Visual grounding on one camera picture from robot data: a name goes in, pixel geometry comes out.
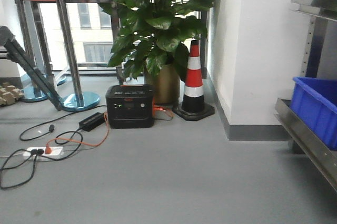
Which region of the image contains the green potted plant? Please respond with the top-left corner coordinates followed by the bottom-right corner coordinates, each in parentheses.
top-left (108, 0), bottom-right (215, 80)

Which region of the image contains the black floor cable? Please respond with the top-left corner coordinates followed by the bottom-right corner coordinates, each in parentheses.
top-left (0, 148), bottom-right (45, 190)

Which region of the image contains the red white traffic cone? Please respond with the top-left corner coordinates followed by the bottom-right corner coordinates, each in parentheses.
top-left (173, 40), bottom-right (215, 121)

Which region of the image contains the white power strip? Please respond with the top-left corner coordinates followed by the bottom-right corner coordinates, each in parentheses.
top-left (22, 146), bottom-right (64, 161)

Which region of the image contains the black power adapter brick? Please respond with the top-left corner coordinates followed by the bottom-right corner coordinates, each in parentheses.
top-left (78, 112), bottom-right (105, 131)

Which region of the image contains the orange power cable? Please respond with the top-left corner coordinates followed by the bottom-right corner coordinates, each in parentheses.
top-left (44, 104), bottom-right (175, 155)

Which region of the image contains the beige foam block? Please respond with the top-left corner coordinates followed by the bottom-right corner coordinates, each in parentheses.
top-left (1, 82), bottom-right (24, 107)

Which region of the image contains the black portable power station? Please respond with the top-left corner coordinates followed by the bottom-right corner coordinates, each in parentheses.
top-left (105, 84), bottom-right (154, 129)

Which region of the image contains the gold plant pot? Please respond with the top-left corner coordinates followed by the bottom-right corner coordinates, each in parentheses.
top-left (144, 64), bottom-right (180, 105)

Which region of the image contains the blue bin on rack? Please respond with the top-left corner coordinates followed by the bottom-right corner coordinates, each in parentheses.
top-left (290, 77), bottom-right (336, 150)

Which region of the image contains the black slanted support leg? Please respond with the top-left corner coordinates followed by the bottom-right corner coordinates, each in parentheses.
top-left (1, 26), bottom-right (63, 111)

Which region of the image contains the steel stanchion post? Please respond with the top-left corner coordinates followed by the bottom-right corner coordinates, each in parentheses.
top-left (56, 0), bottom-right (101, 111)
top-left (14, 0), bottom-right (66, 89)

